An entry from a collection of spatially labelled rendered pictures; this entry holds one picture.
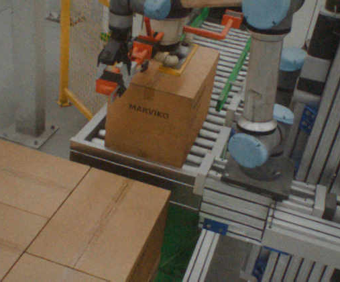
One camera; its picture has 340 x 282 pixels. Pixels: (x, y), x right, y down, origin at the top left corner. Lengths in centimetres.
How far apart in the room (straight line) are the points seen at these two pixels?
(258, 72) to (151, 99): 99
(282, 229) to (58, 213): 96
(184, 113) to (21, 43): 136
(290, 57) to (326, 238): 73
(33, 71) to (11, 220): 140
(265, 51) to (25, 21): 208
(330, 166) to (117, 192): 95
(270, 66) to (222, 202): 57
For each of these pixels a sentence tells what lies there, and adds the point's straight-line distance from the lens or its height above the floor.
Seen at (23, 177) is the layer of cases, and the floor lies 54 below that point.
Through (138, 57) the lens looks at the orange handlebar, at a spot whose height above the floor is 122.
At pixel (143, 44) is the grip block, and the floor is 123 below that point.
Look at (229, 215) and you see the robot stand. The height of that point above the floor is 85.
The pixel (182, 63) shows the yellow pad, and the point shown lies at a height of 110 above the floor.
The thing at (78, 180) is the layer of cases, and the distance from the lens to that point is 234.
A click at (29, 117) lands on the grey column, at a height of 16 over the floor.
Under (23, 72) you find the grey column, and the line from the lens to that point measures 338.
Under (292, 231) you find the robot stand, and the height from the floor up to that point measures 95.
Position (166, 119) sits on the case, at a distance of 234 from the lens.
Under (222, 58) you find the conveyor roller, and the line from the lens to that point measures 376.
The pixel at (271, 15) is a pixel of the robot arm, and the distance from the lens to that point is 131.
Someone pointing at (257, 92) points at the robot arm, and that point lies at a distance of 141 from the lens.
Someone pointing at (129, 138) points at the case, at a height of 65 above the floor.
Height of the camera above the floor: 200
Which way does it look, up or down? 33 degrees down
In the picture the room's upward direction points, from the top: 9 degrees clockwise
